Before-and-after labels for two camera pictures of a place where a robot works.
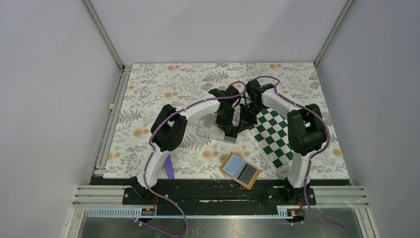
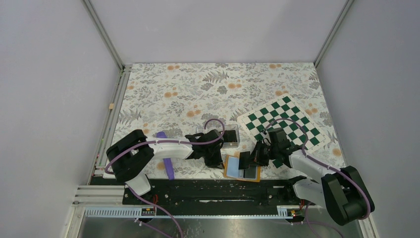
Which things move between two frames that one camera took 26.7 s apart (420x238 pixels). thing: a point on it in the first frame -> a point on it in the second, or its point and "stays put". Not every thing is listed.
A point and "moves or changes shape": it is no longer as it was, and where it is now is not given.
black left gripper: x=228 y=124 -> x=217 y=162
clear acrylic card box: x=207 y=128 moves or changes shape
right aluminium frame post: x=344 y=13 stays put
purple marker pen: x=169 y=168 stays put
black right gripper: x=242 y=126 -> x=255 y=157
